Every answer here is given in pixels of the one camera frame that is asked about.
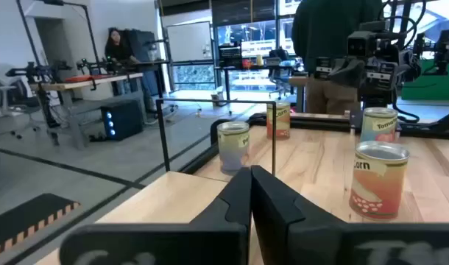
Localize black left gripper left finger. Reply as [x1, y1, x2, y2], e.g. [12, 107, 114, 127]
[58, 165, 253, 265]

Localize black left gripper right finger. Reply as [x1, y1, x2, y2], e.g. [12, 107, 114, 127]
[250, 164, 449, 265]

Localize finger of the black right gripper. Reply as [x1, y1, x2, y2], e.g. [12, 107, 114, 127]
[331, 60, 366, 89]
[329, 58, 361, 78]

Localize tomatoes can blue label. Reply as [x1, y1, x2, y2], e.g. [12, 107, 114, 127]
[359, 107, 399, 144]

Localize peaches can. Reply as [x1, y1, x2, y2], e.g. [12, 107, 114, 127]
[216, 121, 251, 174]

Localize corn can orange label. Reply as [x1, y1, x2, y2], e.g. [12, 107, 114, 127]
[266, 102, 291, 141]
[349, 141, 411, 222]

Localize person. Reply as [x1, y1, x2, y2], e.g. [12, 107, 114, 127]
[104, 27, 141, 66]
[291, 0, 386, 116]

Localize green table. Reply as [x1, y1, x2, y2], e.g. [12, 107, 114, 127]
[400, 58, 449, 101]

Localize dark office chair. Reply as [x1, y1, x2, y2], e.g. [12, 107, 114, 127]
[267, 47, 297, 101]

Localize black monitor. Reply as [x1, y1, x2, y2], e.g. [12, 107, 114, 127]
[217, 46, 244, 70]

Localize black computer tower blue lights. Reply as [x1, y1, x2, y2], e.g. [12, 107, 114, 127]
[100, 98, 144, 141]

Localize whiteboard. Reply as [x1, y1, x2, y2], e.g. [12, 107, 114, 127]
[166, 21, 213, 63]

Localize orange flat object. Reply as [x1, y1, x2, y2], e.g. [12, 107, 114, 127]
[64, 74, 101, 83]

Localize black mat striped edge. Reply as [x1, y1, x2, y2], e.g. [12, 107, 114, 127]
[0, 193, 82, 260]

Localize background wooden robot table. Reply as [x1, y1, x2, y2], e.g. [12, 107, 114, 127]
[29, 71, 146, 150]

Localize grey office chair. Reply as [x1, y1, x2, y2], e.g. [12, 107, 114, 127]
[0, 69, 42, 143]

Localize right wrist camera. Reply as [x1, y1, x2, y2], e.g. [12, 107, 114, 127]
[347, 30, 379, 60]

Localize black aluminium table frame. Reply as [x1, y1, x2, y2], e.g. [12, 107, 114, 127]
[178, 110, 449, 176]

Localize black tube frame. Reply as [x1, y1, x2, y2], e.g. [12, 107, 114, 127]
[16, 0, 101, 66]

